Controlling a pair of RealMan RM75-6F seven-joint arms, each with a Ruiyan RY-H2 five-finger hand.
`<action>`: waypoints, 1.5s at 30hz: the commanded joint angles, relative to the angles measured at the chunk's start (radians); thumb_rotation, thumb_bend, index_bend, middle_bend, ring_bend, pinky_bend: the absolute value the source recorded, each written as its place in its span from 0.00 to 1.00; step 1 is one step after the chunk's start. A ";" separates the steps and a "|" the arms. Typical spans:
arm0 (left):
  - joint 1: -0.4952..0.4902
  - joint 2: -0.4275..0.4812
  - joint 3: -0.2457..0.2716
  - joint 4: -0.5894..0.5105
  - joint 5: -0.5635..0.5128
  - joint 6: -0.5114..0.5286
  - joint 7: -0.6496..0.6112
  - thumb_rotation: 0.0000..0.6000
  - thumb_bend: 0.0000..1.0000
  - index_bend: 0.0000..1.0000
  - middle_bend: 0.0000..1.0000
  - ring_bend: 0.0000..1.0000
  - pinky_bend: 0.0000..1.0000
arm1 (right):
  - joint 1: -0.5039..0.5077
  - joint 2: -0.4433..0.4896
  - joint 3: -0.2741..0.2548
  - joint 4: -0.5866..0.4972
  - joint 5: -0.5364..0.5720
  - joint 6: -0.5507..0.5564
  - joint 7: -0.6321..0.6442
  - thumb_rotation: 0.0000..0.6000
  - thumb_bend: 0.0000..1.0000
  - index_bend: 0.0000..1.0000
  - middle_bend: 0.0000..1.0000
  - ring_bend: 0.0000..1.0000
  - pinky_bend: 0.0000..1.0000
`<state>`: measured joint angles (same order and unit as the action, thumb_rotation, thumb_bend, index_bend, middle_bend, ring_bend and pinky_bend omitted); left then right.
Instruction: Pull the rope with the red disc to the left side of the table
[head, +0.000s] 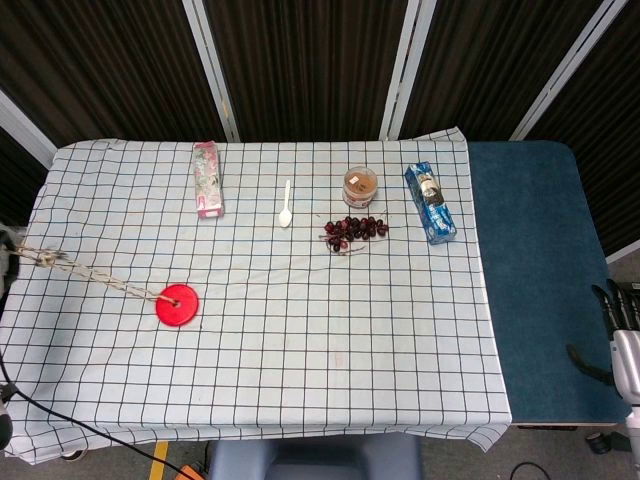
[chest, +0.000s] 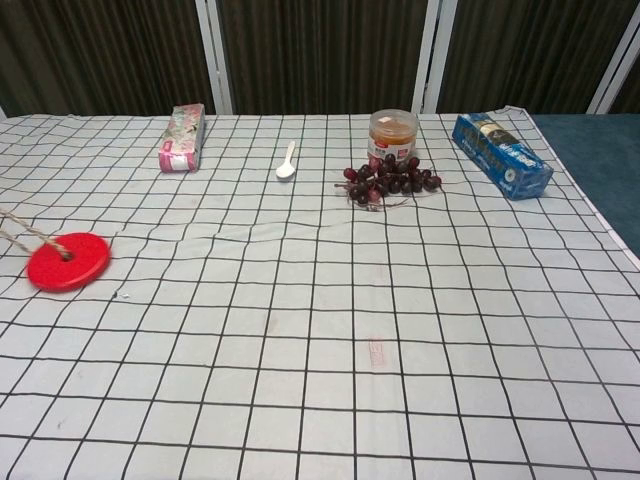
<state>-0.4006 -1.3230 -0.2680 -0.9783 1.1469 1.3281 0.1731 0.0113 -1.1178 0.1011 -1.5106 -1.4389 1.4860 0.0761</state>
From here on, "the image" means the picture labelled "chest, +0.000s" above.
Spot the blue printed carton box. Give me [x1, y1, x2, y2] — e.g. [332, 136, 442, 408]
[451, 112, 555, 202]

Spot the red disc with hole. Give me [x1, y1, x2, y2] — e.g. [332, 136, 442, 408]
[26, 231, 112, 294]

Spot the white plastic spoon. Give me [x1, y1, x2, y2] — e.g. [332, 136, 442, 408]
[275, 140, 297, 180]

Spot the beige braided rope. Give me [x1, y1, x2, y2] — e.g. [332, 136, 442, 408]
[0, 207, 75, 262]

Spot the clear jar with brown lid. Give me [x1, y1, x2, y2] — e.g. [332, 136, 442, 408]
[367, 108, 419, 166]

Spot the teal felt table mat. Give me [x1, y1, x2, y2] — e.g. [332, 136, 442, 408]
[528, 111, 640, 261]

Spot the pink floral tissue box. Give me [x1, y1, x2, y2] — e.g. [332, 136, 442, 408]
[157, 103, 208, 175]

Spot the dark red grape bunch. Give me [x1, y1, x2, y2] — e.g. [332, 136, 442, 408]
[333, 154, 444, 212]

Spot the white black checked tablecloth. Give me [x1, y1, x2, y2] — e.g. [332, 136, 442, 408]
[0, 104, 640, 480]

